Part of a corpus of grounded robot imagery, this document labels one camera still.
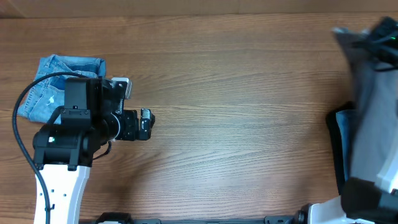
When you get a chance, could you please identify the grey cotton shorts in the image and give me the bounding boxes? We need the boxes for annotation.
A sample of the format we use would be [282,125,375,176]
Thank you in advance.
[333,27,397,182]

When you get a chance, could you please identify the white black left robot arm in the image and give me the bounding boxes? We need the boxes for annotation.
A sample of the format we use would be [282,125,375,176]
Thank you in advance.
[33,78,155,223]

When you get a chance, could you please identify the light blue garment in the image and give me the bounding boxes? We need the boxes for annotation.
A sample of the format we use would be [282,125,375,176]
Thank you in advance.
[336,110,356,180]

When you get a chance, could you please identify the folded blue denim shorts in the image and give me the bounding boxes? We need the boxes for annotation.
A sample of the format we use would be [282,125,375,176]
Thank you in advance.
[17,54,106,123]

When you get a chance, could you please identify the black garment pile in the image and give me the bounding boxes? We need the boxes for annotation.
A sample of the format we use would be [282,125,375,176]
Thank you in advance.
[325,101,356,195]

